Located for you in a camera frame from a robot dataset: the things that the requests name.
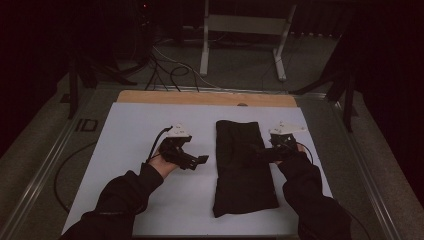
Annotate aluminium floor rail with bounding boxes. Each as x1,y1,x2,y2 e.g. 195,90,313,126
0,87,98,240
95,83,329,100
328,98,403,240

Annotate dark equipment rack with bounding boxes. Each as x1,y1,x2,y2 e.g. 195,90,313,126
131,0,155,66

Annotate long black floor cable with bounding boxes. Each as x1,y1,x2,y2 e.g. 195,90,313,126
53,141,98,215

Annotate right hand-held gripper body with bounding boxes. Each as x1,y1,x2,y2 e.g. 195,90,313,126
268,121,308,155

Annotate white metal stand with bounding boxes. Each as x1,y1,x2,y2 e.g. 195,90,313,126
198,0,298,83

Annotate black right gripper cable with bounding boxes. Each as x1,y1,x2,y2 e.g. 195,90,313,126
295,141,315,165

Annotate black stand with angled legs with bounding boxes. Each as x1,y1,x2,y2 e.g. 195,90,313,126
289,33,360,133

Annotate black floor cables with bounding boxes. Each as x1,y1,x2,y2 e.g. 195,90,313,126
144,49,201,93

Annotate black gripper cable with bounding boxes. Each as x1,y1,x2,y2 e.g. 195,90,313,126
295,141,315,165
145,125,174,164

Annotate white table sheet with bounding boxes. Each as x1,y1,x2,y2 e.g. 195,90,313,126
61,101,334,238

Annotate white floor cable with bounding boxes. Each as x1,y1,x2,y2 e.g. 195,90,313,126
152,45,221,90

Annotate person's right hand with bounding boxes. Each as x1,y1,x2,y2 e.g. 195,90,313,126
274,143,307,166

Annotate black shorts with teal print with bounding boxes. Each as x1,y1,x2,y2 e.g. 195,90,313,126
212,119,280,219

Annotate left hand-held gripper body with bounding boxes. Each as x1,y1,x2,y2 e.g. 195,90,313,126
158,123,193,169

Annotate black tripod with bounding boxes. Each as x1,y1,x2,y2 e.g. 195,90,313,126
65,46,138,121

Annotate person's left hand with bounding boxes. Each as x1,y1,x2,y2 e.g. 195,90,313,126
147,151,179,180

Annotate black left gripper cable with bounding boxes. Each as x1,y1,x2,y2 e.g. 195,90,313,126
145,125,174,164

